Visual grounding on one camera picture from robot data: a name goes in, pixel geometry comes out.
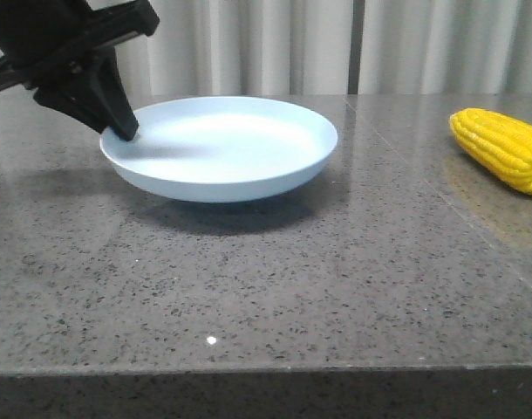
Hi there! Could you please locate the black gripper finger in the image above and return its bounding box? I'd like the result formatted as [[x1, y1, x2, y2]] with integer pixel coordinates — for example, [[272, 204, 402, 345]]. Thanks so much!
[[89, 48, 139, 141], [33, 80, 113, 133]]

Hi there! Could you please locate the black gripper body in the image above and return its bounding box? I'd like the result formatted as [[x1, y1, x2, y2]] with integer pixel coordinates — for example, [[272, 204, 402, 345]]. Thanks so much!
[[0, 1, 160, 92]]

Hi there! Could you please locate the white pleated curtain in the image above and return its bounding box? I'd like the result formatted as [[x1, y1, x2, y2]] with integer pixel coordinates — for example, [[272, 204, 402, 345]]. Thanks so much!
[[117, 1, 532, 96]]

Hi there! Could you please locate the light blue round plate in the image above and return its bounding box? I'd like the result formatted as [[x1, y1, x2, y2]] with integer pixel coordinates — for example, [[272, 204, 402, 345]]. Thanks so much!
[[99, 96, 338, 203]]

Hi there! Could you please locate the yellow corn cob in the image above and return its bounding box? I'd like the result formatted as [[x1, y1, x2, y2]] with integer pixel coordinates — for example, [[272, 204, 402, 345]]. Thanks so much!
[[449, 108, 532, 196]]

